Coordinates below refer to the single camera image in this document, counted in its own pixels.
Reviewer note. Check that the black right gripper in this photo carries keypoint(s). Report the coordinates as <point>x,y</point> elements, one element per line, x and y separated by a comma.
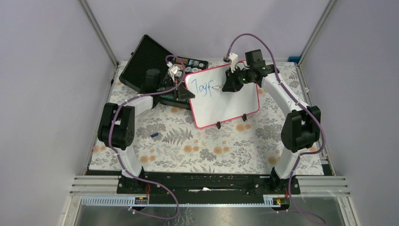
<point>231,85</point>

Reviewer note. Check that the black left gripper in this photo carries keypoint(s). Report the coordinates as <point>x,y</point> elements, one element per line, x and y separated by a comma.
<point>181,93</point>

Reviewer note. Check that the pink framed whiteboard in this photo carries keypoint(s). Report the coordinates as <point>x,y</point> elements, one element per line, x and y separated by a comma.
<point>210,105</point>

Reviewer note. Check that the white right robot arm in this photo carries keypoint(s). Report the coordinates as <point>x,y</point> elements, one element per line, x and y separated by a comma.
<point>301,127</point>

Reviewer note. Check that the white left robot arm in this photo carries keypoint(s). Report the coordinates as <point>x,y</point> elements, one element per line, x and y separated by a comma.
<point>117,123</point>

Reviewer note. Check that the black poker chip case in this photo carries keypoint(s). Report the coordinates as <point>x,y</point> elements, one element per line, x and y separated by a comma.
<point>147,65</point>

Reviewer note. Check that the blue clamp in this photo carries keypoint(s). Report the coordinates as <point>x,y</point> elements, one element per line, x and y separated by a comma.
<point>294,59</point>

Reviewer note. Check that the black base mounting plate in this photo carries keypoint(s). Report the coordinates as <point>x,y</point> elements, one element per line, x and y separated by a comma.
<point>206,188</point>

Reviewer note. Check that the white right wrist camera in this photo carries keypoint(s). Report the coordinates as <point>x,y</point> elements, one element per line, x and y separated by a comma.
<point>232,59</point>

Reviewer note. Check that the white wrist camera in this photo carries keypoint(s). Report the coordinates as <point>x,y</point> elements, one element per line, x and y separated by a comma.
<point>232,59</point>
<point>175,71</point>

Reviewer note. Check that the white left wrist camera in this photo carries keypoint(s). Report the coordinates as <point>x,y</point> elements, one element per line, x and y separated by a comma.
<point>175,71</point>

